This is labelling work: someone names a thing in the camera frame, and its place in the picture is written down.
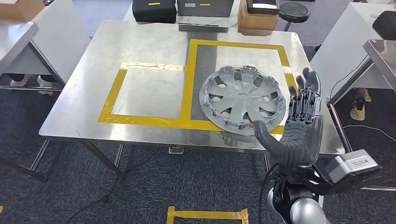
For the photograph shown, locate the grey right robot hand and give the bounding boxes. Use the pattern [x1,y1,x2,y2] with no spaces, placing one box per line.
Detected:
[253,67,325,169]

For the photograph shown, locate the silver grey wheel cover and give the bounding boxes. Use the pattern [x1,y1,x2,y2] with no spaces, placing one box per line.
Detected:
[198,65,287,136]

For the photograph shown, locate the steel workbench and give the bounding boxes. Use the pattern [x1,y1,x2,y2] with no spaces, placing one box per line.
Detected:
[0,20,346,183]

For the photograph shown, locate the person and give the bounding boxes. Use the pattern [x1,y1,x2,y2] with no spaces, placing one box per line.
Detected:
[349,88,372,121]
[10,74,57,96]

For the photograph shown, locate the white desk panel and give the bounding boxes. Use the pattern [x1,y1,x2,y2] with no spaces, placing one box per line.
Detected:
[4,0,91,84]
[310,2,396,99]

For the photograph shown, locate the yellow floor tape outline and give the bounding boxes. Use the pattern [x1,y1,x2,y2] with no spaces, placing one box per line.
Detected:
[166,206,249,224]

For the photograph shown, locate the large yellow tape rectangle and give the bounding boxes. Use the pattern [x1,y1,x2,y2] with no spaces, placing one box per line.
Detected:
[180,38,299,136]

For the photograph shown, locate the brown cardboard box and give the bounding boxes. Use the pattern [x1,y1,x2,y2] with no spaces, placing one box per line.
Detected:
[0,0,45,21]
[237,0,278,31]

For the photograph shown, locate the black round stool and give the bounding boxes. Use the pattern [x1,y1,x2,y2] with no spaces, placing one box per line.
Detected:
[277,2,311,32]

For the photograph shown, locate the black flat tray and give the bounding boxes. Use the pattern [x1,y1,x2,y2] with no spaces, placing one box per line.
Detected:
[246,0,281,15]

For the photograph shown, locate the black bag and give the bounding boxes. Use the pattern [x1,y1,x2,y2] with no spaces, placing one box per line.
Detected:
[373,11,396,41]

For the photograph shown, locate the small yellow tape rectangle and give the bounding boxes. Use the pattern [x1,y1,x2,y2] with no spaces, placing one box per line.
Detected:
[98,61,188,126]

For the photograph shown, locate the grey metal box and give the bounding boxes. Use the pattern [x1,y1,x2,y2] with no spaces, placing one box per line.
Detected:
[177,0,235,18]

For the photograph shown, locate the black hard case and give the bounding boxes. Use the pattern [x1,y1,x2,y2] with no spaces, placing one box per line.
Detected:
[132,0,177,24]

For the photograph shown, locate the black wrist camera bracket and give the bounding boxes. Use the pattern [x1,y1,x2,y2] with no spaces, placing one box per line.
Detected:
[304,165,344,196]

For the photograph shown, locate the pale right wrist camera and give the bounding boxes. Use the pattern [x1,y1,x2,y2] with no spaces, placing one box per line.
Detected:
[325,150,382,192]

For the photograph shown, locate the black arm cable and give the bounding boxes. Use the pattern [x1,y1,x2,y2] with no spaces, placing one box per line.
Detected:
[258,164,281,224]

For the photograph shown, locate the white floor cable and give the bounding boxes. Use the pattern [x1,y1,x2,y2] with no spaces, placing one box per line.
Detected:
[343,124,396,143]

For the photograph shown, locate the black floor cable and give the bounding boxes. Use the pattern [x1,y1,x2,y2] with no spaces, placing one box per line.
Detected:
[66,148,162,224]

